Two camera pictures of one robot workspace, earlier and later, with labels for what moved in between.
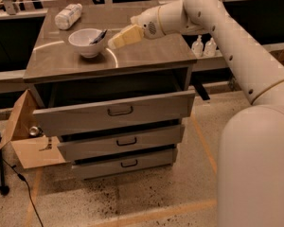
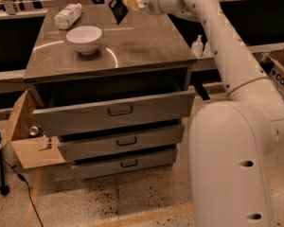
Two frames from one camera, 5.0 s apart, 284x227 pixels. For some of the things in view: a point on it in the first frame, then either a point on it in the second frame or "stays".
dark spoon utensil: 99,37 -> 117,6
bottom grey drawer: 127,164 stays
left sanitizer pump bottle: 197,47 stays
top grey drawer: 101,114 stays
